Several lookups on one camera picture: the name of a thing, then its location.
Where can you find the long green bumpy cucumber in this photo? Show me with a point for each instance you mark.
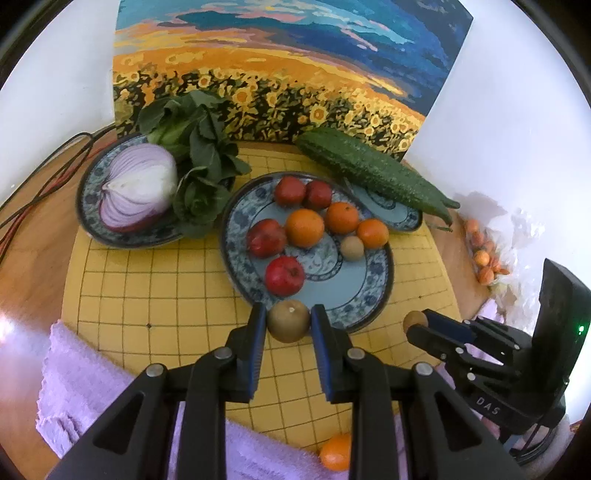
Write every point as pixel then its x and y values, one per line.
pixel 441 218
pixel 369 170

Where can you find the blue patterned onion plate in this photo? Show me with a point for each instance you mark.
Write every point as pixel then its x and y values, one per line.
pixel 92 194

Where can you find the clear plastic bag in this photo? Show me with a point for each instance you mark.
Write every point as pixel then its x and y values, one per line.
pixel 517 230

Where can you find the pile of small kumquats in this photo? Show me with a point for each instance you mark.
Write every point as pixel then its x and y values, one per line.
pixel 482 258

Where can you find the large green bok choy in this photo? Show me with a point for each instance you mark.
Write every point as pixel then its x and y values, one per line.
pixel 203 134

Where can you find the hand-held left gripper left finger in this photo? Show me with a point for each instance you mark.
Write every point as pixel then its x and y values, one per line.
pixel 258 353

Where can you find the halved red onion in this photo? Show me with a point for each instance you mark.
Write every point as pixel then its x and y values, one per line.
pixel 138 184

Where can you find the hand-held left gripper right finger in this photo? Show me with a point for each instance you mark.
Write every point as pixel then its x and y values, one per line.
pixel 323 355

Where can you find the large blue patterned plate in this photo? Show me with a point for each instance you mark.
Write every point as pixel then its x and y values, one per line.
pixel 351 295

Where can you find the purple fluffy towel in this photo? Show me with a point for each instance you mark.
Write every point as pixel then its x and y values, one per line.
pixel 92 392

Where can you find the orange tangerine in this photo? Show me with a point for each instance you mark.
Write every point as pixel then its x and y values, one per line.
pixel 373 233
pixel 304 227
pixel 342 217
pixel 335 453

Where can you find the small blue patterned plate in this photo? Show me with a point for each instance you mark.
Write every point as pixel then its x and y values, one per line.
pixel 392 217

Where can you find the sunflower field painting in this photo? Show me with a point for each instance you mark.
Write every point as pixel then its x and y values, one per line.
pixel 277 69

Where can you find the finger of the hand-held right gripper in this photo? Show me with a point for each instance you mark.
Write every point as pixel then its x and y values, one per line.
pixel 450 325
pixel 434 342

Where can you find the yellow grid go board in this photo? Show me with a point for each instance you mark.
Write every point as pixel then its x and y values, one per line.
pixel 161 314

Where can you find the small green bok choy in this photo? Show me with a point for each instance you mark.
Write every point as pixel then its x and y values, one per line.
pixel 201 203

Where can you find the brown longan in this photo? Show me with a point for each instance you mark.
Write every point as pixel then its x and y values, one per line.
pixel 413 321
pixel 288 323
pixel 352 248

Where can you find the small red apple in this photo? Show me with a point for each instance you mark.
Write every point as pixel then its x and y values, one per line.
pixel 317 194
pixel 266 237
pixel 290 190
pixel 285 275

